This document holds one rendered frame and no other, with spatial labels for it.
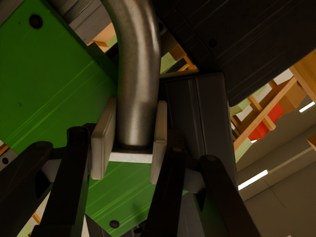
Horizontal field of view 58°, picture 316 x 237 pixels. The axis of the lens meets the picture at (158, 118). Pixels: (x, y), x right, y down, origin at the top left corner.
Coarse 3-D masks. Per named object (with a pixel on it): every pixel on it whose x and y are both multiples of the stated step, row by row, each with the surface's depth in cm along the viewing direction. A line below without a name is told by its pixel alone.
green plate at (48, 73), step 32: (32, 0) 21; (0, 32) 22; (32, 32) 21; (64, 32) 21; (0, 64) 22; (32, 64) 22; (64, 64) 22; (96, 64) 22; (0, 96) 23; (32, 96) 23; (64, 96) 23; (96, 96) 23; (0, 128) 25; (32, 128) 25; (64, 128) 24; (96, 192) 27; (128, 192) 27; (128, 224) 29
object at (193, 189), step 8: (168, 136) 18; (176, 136) 18; (168, 144) 17; (176, 144) 17; (192, 160) 16; (192, 168) 15; (184, 176) 15; (192, 176) 15; (200, 176) 15; (184, 184) 16; (192, 184) 15; (200, 184) 15; (192, 192) 16; (200, 192) 15
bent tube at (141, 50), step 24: (120, 0) 18; (144, 0) 18; (120, 24) 18; (144, 24) 18; (120, 48) 19; (144, 48) 19; (120, 72) 20; (144, 72) 19; (120, 96) 20; (144, 96) 20; (120, 120) 21; (144, 120) 20; (120, 144) 21; (144, 144) 21
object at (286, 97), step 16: (176, 48) 333; (192, 64) 380; (272, 80) 439; (288, 80) 418; (256, 96) 355; (272, 96) 399; (288, 96) 386; (304, 96) 405; (256, 112) 351; (272, 112) 365; (288, 112) 394; (240, 128) 367; (256, 128) 344; (272, 128) 348; (240, 144) 319
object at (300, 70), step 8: (312, 56) 90; (296, 64) 91; (304, 64) 90; (312, 64) 90; (296, 72) 93; (304, 72) 91; (312, 72) 90; (304, 80) 91; (312, 80) 91; (304, 88) 98; (312, 88) 91; (312, 96) 96
